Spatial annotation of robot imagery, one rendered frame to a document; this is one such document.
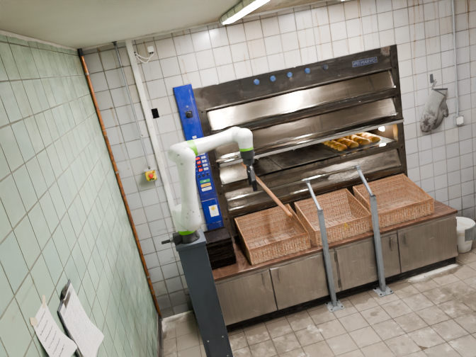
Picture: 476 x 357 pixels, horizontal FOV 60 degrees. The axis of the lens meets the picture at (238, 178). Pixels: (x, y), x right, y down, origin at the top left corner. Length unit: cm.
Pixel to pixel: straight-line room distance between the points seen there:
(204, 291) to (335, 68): 231
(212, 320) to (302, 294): 108
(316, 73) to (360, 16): 63
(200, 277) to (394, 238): 191
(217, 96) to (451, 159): 251
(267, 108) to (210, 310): 184
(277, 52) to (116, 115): 150
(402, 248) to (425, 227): 28
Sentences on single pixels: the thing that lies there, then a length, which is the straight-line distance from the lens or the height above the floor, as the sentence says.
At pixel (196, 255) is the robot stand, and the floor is 111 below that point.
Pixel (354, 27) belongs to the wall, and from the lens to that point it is 406.
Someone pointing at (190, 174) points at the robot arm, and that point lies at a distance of 249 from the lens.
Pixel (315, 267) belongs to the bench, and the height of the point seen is 42.
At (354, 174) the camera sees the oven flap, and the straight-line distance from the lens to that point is 420.
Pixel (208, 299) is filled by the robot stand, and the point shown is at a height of 76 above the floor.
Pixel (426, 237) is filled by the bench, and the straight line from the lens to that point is 417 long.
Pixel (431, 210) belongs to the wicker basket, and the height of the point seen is 63.
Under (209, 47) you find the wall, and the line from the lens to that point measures 367.
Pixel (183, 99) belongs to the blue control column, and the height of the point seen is 203.
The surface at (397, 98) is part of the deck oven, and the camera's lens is 430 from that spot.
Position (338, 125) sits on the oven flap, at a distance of 402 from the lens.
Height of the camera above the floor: 233
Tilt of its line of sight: 17 degrees down
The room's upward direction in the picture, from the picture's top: 12 degrees counter-clockwise
